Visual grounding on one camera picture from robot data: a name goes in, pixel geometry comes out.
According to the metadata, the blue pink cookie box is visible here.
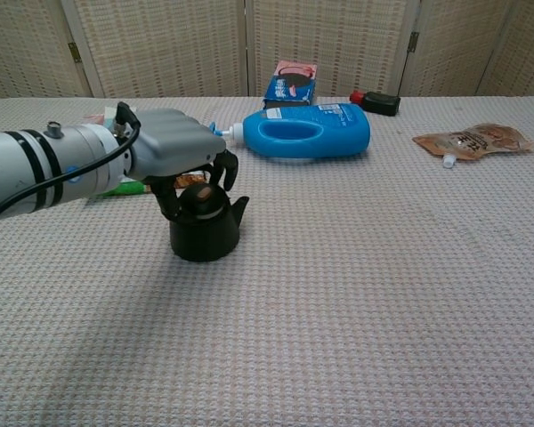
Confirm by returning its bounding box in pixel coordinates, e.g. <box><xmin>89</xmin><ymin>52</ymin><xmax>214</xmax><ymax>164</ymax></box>
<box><xmin>262</xmin><ymin>60</ymin><xmax>319</xmax><ymax>109</ymax></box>

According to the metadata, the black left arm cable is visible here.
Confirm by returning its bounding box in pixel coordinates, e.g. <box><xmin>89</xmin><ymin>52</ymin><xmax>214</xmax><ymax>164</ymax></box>
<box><xmin>0</xmin><ymin>101</ymin><xmax>142</xmax><ymax>233</ymax></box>

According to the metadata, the black bottle red cap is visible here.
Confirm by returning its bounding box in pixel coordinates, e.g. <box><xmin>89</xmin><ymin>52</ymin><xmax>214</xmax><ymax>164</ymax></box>
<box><xmin>349</xmin><ymin>90</ymin><xmax>401</xmax><ymax>117</ymax></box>

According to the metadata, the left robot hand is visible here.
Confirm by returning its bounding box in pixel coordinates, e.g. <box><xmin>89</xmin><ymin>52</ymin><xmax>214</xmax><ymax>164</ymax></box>
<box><xmin>124</xmin><ymin>109</ymin><xmax>240</xmax><ymax>222</ymax></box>

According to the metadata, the woven folding screen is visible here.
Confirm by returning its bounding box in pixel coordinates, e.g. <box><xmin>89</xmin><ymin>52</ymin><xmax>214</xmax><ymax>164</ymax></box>
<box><xmin>0</xmin><ymin>0</ymin><xmax>534</xmax><ymax>104</ymax></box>

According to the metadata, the black teapot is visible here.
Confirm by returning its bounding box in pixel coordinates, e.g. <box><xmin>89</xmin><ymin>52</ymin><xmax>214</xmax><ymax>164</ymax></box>
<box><xmin>168</xmin><ymin>184</ymin><xmax>250</xmax><ymax>262</ymax></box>

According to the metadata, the pale woven tablecloth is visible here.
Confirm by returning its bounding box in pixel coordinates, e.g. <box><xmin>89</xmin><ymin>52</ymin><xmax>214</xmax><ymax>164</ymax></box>
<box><xmin>0</xmin><ymin>95</ymin><xmax>534</xmax><ymax>427</ymax></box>

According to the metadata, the white teal paper card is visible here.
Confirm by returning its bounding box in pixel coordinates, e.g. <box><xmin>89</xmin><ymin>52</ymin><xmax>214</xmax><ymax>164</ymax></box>
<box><xmin>83</xmin><ymin>105</ymin><xmax>137</xmax><ymax>131</ymax></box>

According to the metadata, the blue detergent pump bottle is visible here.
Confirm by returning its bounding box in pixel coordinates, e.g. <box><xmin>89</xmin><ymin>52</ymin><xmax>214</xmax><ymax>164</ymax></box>
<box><xmin>208</xmin><ymin>102</ymin><xmax>372</xmax><ymax>159</ymax></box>

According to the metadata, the brown spout pouch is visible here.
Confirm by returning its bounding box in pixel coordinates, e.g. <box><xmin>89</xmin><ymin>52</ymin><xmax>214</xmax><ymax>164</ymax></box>
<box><xmin>411</xmin><ymin>123</ymin><xmax>534</xmax><ymax>169</ymax></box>

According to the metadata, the black tape roll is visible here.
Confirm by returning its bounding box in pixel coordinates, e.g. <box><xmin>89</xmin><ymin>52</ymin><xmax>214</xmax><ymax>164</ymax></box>
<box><xmin>179</xmin><ymin>184</ymin><xmax>227</xmax><ymax>220</ymax></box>

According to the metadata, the green snack packet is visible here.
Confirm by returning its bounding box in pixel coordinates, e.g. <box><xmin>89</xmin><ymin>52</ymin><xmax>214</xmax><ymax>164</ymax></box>
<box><xmin>100</xmin><ymin>170</ymin><xmax>206</xmax><ymax>199</ymax></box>

